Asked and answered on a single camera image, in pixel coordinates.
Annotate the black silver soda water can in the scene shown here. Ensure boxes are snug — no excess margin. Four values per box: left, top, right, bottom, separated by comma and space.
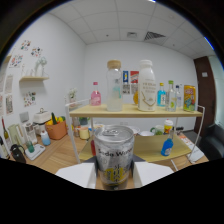
93, 124, 135, 191

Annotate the yellow cup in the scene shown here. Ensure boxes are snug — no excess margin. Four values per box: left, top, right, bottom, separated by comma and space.
78, 126, 90, 140

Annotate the round blue liquid bottle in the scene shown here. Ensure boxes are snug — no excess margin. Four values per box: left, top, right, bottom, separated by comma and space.
160, 129, 175, 157

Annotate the white bowl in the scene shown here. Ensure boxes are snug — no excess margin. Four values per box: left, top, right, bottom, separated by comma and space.
138, 129, 155, 138

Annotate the white green mug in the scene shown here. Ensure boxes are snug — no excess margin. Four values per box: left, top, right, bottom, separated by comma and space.
149, 124, 165, 136

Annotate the white paper sheet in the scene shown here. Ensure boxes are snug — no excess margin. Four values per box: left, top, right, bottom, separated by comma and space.
178, 133, 205, 163

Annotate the white tray pad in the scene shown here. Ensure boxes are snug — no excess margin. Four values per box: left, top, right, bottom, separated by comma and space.
24, 143, 46, 162

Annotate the light blue small bottle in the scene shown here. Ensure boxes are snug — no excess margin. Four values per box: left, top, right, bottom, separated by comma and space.
40, 129, 52, 147

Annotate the black handbag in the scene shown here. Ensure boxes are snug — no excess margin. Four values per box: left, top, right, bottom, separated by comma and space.
9, 143, 27, 164

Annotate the two-tier wooden shelf rack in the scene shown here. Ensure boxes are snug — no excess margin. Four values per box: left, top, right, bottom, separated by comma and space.
64, 98, 206, 164

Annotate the black chair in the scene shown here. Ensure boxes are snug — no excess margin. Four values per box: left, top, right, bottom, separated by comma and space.
199, 123, 224, 162

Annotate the clear bottle with green cap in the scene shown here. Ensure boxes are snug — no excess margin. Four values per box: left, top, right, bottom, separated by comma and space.
165, 80, 178, 113

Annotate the square blue liquid bottle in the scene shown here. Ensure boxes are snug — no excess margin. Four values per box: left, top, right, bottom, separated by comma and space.
156, 82, 167, 108

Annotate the pink liquid bottle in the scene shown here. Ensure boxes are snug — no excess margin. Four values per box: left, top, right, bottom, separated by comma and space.
90, 81, 102, 107

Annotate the clear bottle with blue cap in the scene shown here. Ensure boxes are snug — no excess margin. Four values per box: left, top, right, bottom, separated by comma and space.
175, 84, 184, 108

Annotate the yellow drink can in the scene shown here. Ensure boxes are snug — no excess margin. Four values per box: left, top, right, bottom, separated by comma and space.
182, 84, 197, 113

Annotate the large white milk bottle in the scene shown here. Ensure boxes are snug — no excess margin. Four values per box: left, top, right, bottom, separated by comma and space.
137, 59, 157, 112

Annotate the clear bottle with cork lid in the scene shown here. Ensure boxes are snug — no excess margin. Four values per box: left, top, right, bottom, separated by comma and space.
106, 59, 124, 112

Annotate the dark brown door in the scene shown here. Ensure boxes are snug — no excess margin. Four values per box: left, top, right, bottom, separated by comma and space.
193, 55, 218, 138

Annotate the white figurine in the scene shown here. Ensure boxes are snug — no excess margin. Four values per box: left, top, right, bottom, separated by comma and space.
33, 56, 48, 78

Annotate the ceiling air vent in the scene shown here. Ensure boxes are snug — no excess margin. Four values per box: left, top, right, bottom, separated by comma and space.
143, 30, 167, 42

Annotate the red wall poster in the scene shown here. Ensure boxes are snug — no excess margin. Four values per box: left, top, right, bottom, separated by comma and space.
130, 70, 140, 84

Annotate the blue wall poster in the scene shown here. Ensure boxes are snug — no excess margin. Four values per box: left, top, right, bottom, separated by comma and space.
122, 70, 130, 83

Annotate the wooden wall shelf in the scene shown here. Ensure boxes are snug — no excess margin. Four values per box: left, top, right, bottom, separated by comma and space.
18, 75, 50, 83

